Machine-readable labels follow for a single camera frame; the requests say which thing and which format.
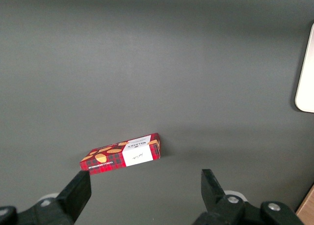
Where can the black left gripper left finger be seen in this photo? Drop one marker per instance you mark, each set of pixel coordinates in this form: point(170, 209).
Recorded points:
point(76, 193)

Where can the red tartan shortbread cookie box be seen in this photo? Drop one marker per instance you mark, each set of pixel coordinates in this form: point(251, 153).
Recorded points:
point(108, 161)

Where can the beige plastic tray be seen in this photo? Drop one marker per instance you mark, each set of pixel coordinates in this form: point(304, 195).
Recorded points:
point(307, 87)

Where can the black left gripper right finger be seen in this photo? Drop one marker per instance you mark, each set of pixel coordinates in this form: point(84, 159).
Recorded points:
point(213, 193)

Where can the wooden drawer cabinet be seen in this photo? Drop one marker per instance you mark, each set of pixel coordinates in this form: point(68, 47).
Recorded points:
point(309, 210)

